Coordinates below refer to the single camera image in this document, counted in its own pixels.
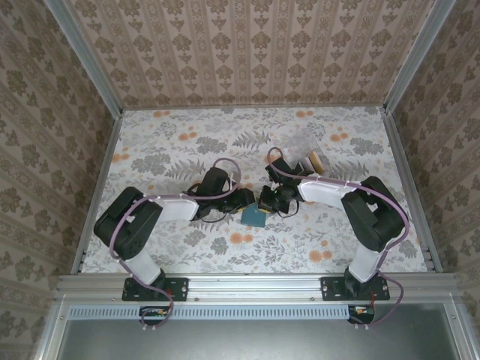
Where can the aluminium corner post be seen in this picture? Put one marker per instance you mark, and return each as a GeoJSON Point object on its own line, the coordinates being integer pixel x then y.
{"type": "Point", "coordinates": [88, 56]}
{"type": "Point", "coordinates": [415, 56]}

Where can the black controller board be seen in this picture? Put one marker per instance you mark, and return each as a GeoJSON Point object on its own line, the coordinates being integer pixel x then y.
{"type": "Point", "coordinates": [152, 313]}
{"type": "Point", "coordinates": [362, 313]}

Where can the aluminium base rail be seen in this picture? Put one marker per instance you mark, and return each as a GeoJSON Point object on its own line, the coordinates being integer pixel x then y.
{"type": "Point", "coordinates": [255, 287]}

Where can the floral patterned table mat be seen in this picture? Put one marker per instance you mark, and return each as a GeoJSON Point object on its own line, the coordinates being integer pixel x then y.
{"type": "Point", "coordinates": [243, 258]}

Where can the stack of white cards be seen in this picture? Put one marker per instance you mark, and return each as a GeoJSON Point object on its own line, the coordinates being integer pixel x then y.
{"type": "Point", "coordinates": [306, 162]}

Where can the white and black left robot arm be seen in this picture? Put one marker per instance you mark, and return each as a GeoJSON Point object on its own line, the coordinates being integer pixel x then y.
{"type": "Point", "coordinates": [127, 223]}

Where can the teal leather card holder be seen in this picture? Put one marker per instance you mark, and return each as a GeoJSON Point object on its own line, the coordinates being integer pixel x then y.
{"type": "Point", "coordinates": [255, 218]}

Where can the stack of gold cards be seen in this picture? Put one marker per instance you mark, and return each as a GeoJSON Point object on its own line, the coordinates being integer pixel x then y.
{"type": "Point", "coordinates": [315, 162]}

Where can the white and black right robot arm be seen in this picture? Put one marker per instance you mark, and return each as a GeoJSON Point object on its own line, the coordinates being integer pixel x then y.
{"type": "Point", "coordinates": [375, 213]}

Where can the aluminium side rail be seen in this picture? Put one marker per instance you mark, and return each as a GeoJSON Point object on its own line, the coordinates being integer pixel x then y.
{"type": "Point", "coordinates": [398, 150]}
{"type": "Point", "coordinates": [103, 168]}

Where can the grey sheet metal panel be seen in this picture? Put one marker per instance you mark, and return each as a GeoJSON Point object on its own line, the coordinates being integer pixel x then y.
{"type": "Point", "coordinates": [243, 341]}

